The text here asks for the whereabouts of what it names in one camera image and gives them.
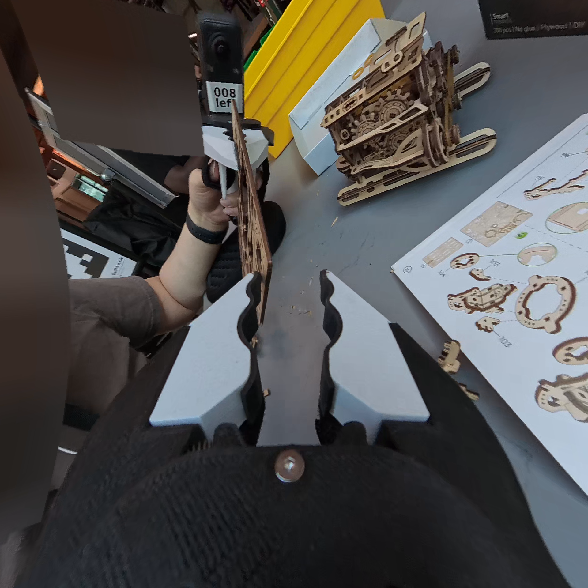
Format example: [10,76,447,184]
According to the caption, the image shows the assembled wooden mechanical model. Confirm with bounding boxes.
[320,12,499,206]

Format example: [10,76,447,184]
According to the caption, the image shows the laser-cut wooden parts sheet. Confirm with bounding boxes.
[230,98,273,328]

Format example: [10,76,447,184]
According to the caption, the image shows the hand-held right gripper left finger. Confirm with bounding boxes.
[148,271,267,446]

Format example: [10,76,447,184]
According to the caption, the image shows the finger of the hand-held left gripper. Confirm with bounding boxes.
[202,127,239,173]
[245,132,270,171]

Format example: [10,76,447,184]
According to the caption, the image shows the black wristband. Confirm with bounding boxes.
[185,212,229,245]

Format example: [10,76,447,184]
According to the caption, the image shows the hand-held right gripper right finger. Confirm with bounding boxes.
[316,269,432,445]

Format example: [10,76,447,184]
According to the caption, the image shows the grey metal rail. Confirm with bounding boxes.
[25,87,177,209]

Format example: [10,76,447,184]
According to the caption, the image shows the yellow plastic bin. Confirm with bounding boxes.
[243,0,386,159]

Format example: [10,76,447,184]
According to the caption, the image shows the white cardboard box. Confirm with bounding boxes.
[288,17,433,176]

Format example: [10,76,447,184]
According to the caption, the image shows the person's left hand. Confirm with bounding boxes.
[187,166,240,232]

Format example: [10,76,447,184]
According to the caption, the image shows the black-white marker board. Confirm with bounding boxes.
[60,226,138,281]

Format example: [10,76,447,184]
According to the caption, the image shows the person's left forearm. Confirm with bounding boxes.
[158,225,227,338]

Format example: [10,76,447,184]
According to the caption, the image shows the black model kit box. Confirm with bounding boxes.
[478,0,588,40]

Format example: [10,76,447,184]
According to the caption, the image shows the person's grey shirt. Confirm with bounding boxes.
[66,275,191,414]

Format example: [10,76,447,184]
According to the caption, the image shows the black mesh cushion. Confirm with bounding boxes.
[206,201,287,305]

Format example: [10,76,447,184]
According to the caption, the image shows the open instruction booklet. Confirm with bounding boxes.
[390,113,588,498]

